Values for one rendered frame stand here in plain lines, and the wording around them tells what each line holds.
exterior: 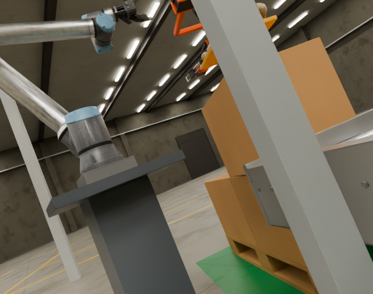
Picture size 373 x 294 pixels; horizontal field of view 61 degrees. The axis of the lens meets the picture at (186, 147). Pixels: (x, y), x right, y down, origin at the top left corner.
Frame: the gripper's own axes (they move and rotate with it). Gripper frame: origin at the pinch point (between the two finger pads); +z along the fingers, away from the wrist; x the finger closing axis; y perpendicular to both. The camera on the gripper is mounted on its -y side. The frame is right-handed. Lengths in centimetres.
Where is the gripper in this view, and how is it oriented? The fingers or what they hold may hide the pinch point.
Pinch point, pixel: (148, 6)
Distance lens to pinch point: 192.8
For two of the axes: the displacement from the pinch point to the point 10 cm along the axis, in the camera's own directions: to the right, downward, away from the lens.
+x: -3.9, -9.2, 0.7
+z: 9.1, -3.7, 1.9
